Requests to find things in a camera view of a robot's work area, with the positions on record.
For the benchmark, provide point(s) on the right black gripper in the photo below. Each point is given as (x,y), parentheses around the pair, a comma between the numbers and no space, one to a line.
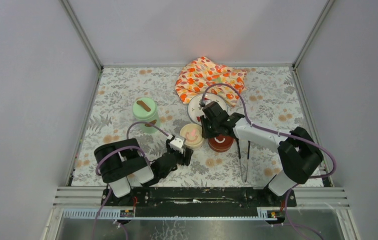
(205,134)

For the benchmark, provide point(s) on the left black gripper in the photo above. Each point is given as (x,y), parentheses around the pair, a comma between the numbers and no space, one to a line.
(182,156)

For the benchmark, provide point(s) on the red brown round lid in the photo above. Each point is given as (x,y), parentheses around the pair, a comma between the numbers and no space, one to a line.
(220,143)

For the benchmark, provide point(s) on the cream lid pink handle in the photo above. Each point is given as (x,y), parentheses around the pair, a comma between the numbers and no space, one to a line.
(193,135)

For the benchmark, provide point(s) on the green container cup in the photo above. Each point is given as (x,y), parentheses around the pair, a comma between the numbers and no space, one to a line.
(147,125)

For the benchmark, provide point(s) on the green lid brown handle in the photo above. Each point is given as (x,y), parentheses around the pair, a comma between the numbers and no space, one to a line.
(144,108)

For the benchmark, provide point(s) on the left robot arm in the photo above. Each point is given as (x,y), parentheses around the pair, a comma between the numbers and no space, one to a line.
(117,160)

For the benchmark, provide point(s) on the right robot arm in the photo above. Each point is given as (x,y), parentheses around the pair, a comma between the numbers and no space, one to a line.
(299,155)

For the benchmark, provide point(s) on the white plate blue rim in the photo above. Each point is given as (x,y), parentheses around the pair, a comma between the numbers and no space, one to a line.
(195,110)

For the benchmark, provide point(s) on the floral tablecloth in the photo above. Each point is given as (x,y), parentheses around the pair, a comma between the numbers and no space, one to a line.
(270,97)

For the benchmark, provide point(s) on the floral orange cloth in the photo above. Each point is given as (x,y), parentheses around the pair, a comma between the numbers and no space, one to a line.
(202,74)

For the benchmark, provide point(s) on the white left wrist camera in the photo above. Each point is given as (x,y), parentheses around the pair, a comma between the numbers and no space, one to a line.
(177,143)

